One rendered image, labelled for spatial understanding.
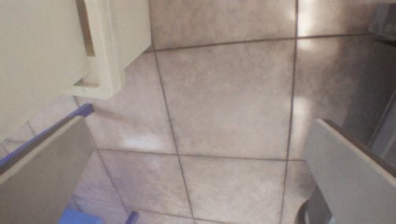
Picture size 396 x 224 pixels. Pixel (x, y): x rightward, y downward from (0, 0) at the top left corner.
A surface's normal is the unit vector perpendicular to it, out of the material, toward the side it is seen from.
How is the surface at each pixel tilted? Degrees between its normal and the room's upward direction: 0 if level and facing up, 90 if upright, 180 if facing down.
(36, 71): 96
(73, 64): 96
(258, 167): 0
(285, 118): 0
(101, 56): 0
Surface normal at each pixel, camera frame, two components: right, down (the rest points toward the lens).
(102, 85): -0.25, 0.47
